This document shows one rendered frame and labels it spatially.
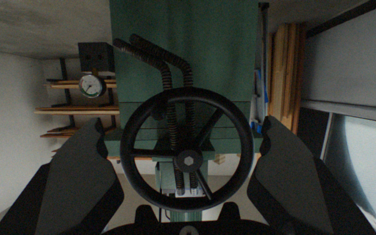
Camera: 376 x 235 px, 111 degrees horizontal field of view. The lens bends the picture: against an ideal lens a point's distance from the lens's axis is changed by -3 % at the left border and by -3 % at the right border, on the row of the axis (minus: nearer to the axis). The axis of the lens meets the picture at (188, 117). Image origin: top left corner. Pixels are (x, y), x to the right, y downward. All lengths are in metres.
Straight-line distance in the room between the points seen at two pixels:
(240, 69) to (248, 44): 0.08
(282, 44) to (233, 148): 1.52
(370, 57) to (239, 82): 1.33
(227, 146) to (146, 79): 0.35
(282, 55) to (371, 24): 0.61
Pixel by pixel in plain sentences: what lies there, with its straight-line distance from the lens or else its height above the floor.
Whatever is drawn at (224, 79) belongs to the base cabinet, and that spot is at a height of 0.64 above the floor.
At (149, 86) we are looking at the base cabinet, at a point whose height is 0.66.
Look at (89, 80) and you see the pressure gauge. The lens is 0.46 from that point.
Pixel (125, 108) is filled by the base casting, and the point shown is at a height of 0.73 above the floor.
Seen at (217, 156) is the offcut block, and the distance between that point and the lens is 0.54.
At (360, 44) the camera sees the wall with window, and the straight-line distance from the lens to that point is 1.78.
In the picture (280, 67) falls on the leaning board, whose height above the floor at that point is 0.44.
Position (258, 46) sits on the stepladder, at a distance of 1.41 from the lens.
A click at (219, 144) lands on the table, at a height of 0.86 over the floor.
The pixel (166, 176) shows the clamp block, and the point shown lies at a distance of 0.43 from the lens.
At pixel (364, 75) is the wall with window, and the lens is 1.70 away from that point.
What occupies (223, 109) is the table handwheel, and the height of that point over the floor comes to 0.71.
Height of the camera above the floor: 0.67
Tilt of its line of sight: 12 degrees up
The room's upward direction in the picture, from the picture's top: 180 degrees clockwise
